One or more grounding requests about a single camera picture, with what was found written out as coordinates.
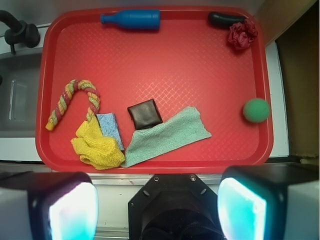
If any blue plastic bottle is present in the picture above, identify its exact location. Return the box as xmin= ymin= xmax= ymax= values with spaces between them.
xmin=100 ymin=9 xmax=161 ymax=31

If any dark brown square block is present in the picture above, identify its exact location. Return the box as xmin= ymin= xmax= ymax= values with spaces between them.
xmin=127 ymin=99 xmax=163 ymax=130

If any green ball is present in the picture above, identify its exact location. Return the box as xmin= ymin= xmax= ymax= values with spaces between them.
xmin=242 ymin=98 xmax=271 ymax=123

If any black toy eggplant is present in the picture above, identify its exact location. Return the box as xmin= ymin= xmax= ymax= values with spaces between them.
xmin=207 ymin=11 xmax=247 ymax=28

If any grey toy sink basin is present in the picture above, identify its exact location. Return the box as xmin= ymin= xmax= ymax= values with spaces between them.
xmin=0 ymin=53 xmax=42 ymax=138

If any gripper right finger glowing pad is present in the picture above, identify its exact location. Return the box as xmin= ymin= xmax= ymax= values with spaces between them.
xmin=217 ymin=164 xmax=320 ymax=240

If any yellow knitted cloth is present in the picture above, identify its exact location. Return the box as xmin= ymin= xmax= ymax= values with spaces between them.
xmin=71 ymin=117 xmax=125 ymax=171

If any crumpled red paper ball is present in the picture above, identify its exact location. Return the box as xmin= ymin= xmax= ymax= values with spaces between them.
xmin=227 ymin=19 xmax=258 ymax=51

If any multicolour twisted rope toy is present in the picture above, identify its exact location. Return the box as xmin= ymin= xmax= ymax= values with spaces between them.
xmin=45 ymin=79 xmax=101 ymax=131

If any light green cloth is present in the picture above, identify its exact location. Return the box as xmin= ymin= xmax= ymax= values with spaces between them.
xmin=121 ymin=106 xmax=212 ymax=168

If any blue sponge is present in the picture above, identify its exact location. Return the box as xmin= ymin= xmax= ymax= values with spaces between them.
xmin=96 ymin=113 xmax=125 ymax=151

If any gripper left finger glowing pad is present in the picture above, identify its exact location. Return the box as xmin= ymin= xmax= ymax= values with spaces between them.
xmin=0 ymin=171 xmax=99 ymax=240

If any grey toy faucet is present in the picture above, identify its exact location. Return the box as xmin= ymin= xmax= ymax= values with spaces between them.
xmin=0 ymin=10 xmax=41 ymax=55

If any cardboard panel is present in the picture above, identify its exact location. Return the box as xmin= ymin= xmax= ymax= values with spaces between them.
xmin=254 ymin=0 xmax=320 ymax=158

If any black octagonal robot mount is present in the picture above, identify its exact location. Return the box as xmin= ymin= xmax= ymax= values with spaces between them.
xmin=128 ymin=174 xmax=224 ymax=240

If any red plastic tray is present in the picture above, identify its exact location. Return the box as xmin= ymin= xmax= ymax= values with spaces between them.
xmin=35 ymin=6 xmax=274 ymax=174

